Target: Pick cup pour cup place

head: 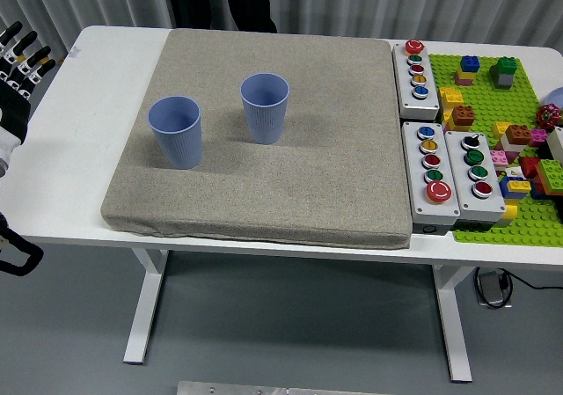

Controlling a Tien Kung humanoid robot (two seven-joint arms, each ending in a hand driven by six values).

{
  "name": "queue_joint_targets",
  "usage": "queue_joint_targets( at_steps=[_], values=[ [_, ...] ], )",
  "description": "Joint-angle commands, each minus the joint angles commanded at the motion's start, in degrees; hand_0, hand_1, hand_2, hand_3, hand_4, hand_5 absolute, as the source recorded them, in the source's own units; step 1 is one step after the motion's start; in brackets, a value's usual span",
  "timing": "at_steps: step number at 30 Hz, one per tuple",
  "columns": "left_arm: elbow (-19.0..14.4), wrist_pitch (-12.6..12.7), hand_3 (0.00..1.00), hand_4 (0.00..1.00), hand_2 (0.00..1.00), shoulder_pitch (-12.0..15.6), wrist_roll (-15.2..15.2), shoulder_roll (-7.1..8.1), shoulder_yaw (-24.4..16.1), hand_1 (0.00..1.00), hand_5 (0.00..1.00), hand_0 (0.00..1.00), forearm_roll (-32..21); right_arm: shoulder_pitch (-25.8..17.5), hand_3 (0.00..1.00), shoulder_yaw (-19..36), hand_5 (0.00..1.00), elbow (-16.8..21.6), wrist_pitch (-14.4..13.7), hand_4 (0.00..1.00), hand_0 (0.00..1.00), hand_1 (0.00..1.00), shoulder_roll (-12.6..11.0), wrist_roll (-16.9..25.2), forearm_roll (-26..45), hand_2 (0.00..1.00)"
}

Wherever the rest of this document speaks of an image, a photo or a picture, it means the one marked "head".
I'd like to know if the grey five-button control box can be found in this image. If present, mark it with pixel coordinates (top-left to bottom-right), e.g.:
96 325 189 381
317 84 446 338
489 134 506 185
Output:
400 121 461 237
391 39 441 121

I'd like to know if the red toy brick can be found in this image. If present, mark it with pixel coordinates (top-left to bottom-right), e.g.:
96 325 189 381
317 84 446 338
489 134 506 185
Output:
518 156 543 180

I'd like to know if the pale blue plate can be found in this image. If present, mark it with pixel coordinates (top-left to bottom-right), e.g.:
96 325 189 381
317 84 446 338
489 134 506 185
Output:
544 86 563 113

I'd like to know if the black power cable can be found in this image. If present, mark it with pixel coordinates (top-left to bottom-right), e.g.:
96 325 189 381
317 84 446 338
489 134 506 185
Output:
473 266 563 311

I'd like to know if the grey four-control switch box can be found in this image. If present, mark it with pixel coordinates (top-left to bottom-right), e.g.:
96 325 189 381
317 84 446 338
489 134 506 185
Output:
443 129 507 232

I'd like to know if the white box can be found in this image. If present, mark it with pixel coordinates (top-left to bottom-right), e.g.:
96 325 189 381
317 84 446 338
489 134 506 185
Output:
546 126 563 162

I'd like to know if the brown toy brick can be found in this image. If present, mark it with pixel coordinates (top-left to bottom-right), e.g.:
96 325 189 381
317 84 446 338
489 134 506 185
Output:
504 123 532 146
450 104 477 128

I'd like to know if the blue ribbed plastic cup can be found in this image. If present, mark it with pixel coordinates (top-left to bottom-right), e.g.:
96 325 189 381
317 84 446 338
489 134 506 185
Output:
239 72 291 145
147 95 204 171

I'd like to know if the large green toy brick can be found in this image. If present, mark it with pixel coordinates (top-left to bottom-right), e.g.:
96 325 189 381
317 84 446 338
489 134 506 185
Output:
533 158 563 190

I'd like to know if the red valve wheel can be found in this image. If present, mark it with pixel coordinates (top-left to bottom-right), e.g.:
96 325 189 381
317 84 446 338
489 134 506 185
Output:
535 103 562 129

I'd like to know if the blue and yellow brick stack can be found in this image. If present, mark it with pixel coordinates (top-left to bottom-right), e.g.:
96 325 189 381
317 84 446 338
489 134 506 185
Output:
498 174 533 201

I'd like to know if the white table leg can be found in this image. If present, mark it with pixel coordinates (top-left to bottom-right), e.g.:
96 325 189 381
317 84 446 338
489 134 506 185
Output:
430 265 474 384
122 249 169 366

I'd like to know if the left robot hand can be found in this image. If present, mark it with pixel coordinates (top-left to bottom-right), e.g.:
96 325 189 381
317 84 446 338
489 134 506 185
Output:
0 20 57 164

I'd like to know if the grey power adapter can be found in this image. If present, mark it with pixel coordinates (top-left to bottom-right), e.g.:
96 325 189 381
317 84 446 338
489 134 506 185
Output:
478 271 505 307

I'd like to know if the white toy brick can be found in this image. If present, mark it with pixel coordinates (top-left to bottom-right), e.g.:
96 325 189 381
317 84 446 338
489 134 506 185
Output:
501 137 529 155

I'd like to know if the green studded baseplate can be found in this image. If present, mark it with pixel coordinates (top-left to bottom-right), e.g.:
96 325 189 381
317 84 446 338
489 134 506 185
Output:
427 53 563 248

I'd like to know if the grey-brown fabric mat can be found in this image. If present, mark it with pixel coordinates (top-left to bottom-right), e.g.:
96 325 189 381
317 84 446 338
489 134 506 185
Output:
99 28 413 251

